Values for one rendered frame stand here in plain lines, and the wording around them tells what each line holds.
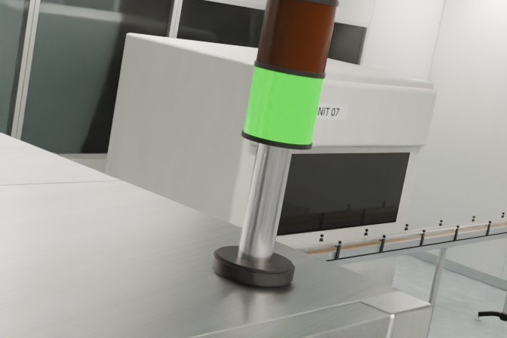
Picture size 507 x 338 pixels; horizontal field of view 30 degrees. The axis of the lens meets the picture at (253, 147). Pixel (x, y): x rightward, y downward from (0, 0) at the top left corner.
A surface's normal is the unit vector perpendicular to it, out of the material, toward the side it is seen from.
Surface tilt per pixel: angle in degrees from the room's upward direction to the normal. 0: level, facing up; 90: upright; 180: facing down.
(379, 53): 90
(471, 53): 90
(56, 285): 0
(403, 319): 90
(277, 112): 90
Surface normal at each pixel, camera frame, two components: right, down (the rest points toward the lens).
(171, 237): 0.18, -0.97
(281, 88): -0.17, 0.12
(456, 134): -0.65, 0.00
